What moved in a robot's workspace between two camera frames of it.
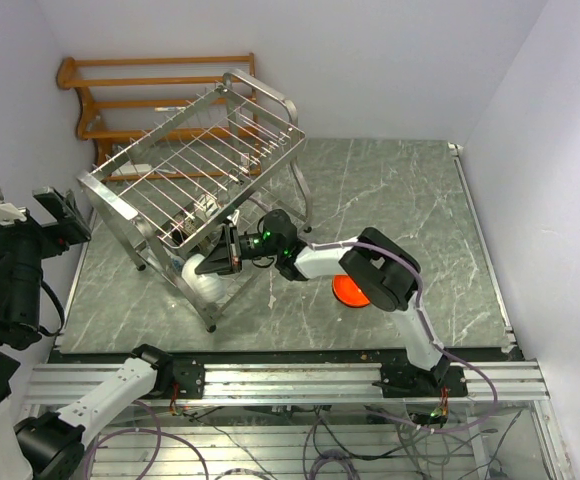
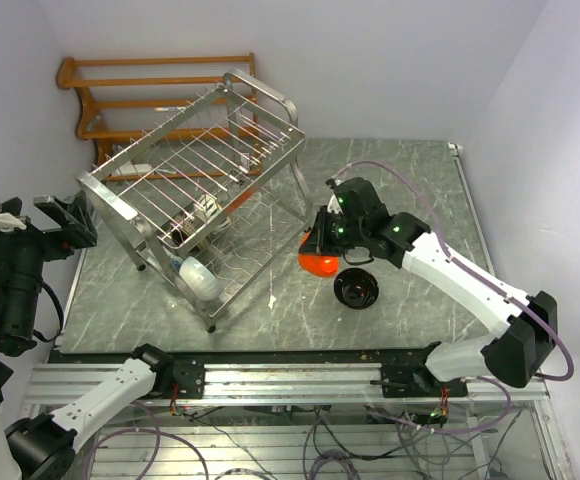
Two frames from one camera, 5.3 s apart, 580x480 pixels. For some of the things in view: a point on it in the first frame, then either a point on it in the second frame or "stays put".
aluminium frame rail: [302, 381] stays put
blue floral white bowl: [178, 262] stays put
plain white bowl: [209, 288] stays put
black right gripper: [226, 258] -> [317, 242]
